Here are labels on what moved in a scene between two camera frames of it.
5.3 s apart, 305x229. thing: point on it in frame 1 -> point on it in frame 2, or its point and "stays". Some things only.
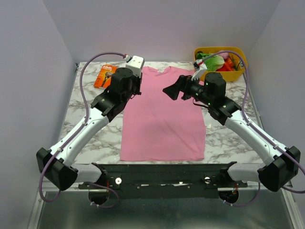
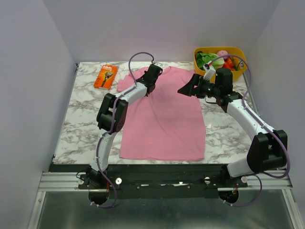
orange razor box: x=103 y=78 stays
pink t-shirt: x=156 y=128 stays
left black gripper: x=138 y=80 -> x=145 y=73
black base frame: x=167 y=182 stays
